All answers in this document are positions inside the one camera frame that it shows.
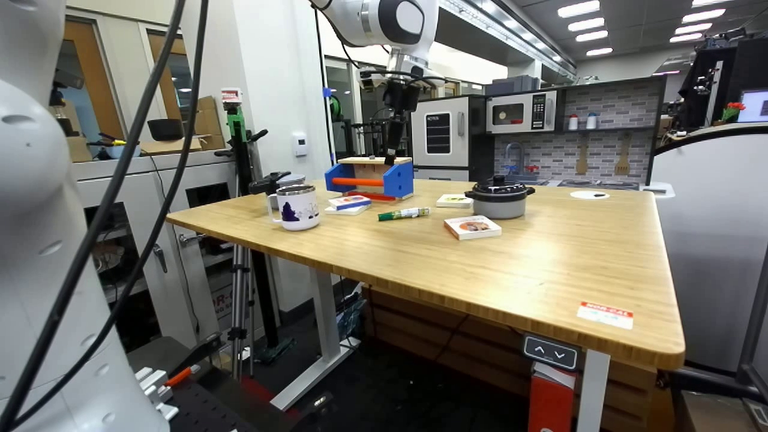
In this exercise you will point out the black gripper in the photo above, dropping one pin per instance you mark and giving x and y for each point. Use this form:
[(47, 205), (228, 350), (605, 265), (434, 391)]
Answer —
[(401, 96)]

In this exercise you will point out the green white marker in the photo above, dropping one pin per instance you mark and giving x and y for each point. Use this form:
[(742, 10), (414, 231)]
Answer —
[(404, 214)]

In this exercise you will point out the white enamel mug blue print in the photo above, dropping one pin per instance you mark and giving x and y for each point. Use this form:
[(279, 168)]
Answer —
[(300, 212)]

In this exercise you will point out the blue wooden toolbox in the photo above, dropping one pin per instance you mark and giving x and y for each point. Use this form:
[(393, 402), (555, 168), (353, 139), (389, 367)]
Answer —
[(396, 183)]

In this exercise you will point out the orange toy rod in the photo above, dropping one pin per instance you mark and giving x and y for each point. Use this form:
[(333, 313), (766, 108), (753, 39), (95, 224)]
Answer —
[(357, 183)]

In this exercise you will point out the white lab oven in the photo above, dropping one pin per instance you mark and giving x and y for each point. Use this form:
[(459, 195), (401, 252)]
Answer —
[(459, 134)]

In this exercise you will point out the white blue flat packet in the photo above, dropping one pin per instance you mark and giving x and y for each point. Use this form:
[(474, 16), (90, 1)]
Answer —
[(351, 202)]

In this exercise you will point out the black shelf unit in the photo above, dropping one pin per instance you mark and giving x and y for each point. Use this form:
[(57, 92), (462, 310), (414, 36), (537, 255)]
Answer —
[(482, 151)]

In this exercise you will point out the small white green box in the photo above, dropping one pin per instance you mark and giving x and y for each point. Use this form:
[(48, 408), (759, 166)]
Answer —
[(455, 200)]

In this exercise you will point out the white microwave oven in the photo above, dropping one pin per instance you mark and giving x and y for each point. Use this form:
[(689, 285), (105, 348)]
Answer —
[(513, 110)]

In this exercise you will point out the white box red print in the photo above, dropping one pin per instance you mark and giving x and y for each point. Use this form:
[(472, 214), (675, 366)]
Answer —
[(474, 225)]

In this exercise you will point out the grey pot black lid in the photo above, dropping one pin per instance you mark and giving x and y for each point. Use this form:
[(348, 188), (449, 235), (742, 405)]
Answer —
[(500, 207)]

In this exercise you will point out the grey storage box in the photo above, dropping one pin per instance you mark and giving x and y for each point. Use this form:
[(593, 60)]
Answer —
[(513, 84)]

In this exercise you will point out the long ceiling light strip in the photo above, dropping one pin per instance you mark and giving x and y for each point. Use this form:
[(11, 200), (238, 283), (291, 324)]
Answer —
[(513, 36)]

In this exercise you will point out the small white container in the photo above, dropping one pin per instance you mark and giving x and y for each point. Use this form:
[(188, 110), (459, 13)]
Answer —
[(573, 122), (591, 122)]

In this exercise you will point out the white storage cabinet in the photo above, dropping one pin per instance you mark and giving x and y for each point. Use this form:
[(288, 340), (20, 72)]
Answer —
[(216, 171)]

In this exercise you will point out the upright brown cardboard piece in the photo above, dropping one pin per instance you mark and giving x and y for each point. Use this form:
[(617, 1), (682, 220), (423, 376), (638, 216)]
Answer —
[(210, 122)]

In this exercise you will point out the white metal table leg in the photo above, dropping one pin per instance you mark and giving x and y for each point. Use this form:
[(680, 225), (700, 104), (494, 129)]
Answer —
[(591, 391), (324, 319)]

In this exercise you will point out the ceiling light panel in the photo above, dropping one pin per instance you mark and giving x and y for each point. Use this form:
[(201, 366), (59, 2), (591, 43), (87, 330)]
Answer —
[(687, 36), (591, 36), (579, 8), (602, 51), (702, 14), (711, 2), (587, 25)]

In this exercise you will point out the black bowl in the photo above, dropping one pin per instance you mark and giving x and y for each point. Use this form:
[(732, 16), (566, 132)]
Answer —
[(168, 129)]

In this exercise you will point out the flat brown cardboard piece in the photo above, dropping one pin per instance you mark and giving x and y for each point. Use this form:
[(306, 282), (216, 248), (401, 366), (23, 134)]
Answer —
[(164, 146)]

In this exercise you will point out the wooden door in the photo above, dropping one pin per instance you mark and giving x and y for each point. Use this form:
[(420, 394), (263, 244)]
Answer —
[(164, 79), (96, 79)]

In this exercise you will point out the black metal tripod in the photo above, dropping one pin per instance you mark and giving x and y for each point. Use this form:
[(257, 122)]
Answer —
[(240, 319)]

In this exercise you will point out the grey desk height controller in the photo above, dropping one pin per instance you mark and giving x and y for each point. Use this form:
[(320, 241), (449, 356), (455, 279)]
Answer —
[(551, 354)]

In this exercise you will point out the red white warning sticker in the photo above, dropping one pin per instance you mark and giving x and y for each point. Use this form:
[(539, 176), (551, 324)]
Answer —
[(605, 315)]

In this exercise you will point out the blue tray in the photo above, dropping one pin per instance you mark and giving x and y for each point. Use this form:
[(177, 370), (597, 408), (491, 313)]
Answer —
[(112, 148)]

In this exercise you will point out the orange black bar clamp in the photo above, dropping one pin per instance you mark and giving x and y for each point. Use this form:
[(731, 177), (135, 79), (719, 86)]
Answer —
[(183, 374)]

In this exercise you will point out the large grey cabinet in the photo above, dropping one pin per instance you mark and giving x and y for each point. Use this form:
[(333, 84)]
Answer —
[(711, 241)]

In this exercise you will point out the aluminium extrusion block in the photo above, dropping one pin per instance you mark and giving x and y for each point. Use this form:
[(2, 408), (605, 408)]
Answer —
[(158, 391)]

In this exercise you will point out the black machine with monitor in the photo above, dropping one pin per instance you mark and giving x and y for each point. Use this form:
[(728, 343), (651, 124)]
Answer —
[(747, 72)]

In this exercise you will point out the brown cardboard box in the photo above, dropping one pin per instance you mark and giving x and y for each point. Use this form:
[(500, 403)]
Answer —
[(711, 411)]

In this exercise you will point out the white wall dispenser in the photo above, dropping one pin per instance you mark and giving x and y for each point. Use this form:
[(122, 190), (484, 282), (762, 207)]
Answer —
[(299, 144)]

